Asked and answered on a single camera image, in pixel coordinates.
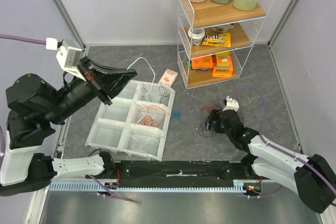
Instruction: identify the dark green wire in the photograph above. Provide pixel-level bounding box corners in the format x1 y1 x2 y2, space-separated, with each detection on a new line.
143 84 170 104

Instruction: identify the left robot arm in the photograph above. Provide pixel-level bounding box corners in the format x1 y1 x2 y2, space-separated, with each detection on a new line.
1 57 137 197

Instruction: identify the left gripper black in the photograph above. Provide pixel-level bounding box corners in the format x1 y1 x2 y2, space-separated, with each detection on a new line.
47 56 141 124

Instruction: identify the white wire shelf rack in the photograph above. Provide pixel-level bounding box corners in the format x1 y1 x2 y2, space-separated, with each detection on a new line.
177 0 274 89

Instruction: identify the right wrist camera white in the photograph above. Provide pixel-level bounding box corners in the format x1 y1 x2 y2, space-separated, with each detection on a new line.
223 95 239 112

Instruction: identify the orange box stack right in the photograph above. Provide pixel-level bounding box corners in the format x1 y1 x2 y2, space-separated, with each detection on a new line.
212 51 234 78

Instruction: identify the small white pink box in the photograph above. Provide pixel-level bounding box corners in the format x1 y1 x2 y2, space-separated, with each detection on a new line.
158 69 178 87

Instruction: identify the white compartment tray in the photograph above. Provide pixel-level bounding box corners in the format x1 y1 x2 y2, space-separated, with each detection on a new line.
85 80 175 161

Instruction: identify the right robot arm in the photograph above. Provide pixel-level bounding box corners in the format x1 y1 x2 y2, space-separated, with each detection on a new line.
205 110 335 214

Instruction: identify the white wire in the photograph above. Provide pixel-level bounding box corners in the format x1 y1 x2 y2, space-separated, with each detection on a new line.
127 57 155 96

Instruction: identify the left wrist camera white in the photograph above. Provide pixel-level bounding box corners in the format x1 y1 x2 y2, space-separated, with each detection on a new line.
46 38 84 80

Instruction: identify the white paper cup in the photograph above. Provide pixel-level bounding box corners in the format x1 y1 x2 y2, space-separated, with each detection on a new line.
188 28 206 46

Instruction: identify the white yoghurt cup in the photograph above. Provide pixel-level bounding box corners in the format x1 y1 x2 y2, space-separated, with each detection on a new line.
211 24 234 33

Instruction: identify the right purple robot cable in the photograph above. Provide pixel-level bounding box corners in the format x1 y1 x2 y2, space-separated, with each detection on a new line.
233 87 336 208

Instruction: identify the orange wire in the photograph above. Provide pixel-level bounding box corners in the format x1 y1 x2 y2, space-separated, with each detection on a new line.
135 104 166 127

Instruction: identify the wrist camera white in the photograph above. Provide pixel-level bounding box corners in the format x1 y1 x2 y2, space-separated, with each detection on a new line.
46 38 84 80
223 95 239 112

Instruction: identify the yellow candy bag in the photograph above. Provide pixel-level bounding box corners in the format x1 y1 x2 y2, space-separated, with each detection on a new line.
201 33 232 48

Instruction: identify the orange box left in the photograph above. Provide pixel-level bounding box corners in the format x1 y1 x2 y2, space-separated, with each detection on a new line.
191 55 213 70

